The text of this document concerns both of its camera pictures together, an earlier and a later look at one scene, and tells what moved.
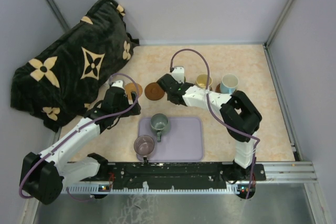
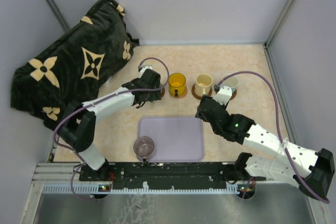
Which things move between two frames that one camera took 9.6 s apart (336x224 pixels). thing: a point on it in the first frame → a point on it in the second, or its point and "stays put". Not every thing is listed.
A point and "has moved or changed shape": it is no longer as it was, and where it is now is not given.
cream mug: x=201 y=82 stays put
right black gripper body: x=168 y=98 → x=199 y=114
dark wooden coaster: x=218 y=88 has moved or changed shape
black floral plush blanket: x=64 y=77 stays put
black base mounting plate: x=124 y=176 stays put
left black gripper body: x=125 y=103 → x=153 y=95
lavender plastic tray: x=181 y=140 stays put
